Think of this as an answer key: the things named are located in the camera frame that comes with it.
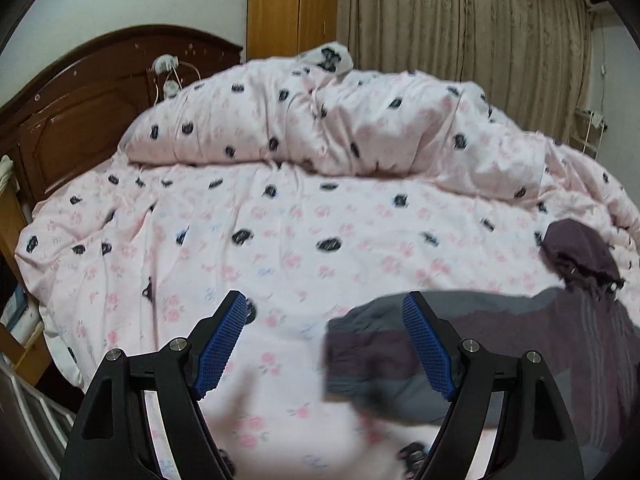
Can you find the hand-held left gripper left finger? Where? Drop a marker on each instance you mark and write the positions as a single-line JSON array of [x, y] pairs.
[[220, 345]]

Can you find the dark wooden headboard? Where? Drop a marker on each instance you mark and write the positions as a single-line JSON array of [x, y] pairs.
[[85, 110]]

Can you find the white power strip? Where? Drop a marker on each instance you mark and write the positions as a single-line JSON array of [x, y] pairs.
[[165, 63]]

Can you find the purple and grey jacket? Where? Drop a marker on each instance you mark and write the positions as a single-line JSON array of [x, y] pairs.
[[525, 320]]

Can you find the white shelf rack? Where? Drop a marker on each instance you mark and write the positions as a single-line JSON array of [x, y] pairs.
[[592, 130]]

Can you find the white striped object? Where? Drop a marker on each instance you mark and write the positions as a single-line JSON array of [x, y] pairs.
[[30, 420]]

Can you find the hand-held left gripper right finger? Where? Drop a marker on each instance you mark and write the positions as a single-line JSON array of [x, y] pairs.
[[430, 345]]

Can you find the light wooden wardrobe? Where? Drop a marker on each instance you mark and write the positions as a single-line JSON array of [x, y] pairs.
[[290, 10]]

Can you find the beige patterned curtain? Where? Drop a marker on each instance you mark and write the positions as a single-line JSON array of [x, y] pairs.
[[475, 25]]

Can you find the white charger plug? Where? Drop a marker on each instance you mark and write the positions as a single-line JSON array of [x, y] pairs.
[[172, 88]]

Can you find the pink cat print blanket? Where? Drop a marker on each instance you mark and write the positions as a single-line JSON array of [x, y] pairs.
[[250, 200]]

